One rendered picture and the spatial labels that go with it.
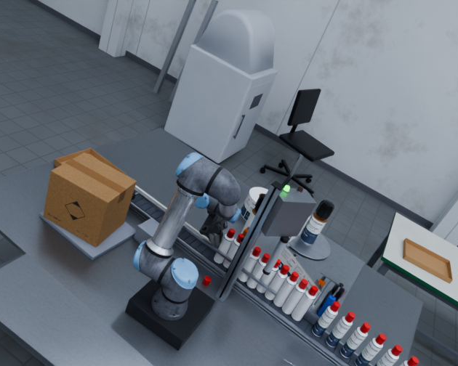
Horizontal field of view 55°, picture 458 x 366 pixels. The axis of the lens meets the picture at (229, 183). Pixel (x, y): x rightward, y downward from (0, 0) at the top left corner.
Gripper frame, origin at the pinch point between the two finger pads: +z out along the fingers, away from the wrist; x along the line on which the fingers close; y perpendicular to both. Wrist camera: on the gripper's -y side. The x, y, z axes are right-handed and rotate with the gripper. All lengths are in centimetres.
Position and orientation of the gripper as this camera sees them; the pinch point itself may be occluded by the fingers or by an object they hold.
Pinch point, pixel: (216, 247)
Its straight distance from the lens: 221.0
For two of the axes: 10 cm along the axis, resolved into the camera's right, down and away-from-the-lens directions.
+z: 1.0, 9.5, 2.9
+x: -8.6, -0.7, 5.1
